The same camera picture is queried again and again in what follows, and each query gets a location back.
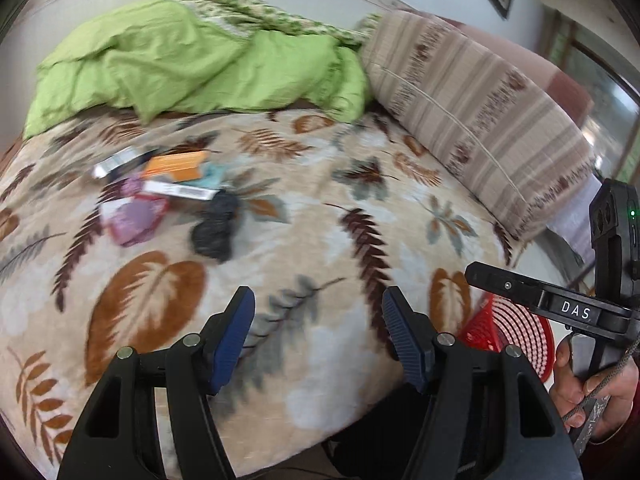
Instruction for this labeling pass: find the blue white carton box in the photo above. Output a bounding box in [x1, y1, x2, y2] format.
[91, 146, 161, 181]

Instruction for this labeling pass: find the wooden framed window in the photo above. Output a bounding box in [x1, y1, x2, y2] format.
[537, 5, 640, 181]

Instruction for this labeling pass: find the red plastic basket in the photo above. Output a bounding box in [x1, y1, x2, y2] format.
[459, 294, 556, 397]

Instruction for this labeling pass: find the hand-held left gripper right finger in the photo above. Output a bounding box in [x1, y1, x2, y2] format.
[382, 286, 583, 480]

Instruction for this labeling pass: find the reddish brown headboard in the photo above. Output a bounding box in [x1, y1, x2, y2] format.
[445, 16, 596, 126]

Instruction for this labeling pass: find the person's right hand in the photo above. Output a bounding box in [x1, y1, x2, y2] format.
[548, 332, 640, 443]

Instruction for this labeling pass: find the pink plastic packet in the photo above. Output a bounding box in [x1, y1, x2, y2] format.
[100, 195, 171, 247]

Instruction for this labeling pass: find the black cloth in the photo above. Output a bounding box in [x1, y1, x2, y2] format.
[190, 191, 242, 263]

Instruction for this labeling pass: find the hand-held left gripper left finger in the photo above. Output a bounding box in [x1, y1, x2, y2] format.
[57, 286, 257, 480]

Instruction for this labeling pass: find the orange carton box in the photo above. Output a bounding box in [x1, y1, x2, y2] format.
[141, 151, 208, 183]

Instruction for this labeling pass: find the long white carton box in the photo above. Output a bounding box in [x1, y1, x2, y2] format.
[142, 180, 221, 202]

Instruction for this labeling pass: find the green white floral quilt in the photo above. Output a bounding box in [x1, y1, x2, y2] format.
[165, 0, 383, 46]

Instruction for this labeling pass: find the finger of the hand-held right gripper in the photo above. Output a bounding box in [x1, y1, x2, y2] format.
[464, 262, 547, 312]

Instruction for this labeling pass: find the grey braided cord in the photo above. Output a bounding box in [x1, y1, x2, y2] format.
[564, 347, 640, 427]

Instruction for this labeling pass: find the leaf printed blanket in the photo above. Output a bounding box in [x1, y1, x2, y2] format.
[0, 105, 551, 480]

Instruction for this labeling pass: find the striped beige pillow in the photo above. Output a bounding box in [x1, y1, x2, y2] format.
[360, 9, 598, 242]

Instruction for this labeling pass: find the teal cartoon tissue packet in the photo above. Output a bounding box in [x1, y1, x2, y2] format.
[192, 162, 228, 191]

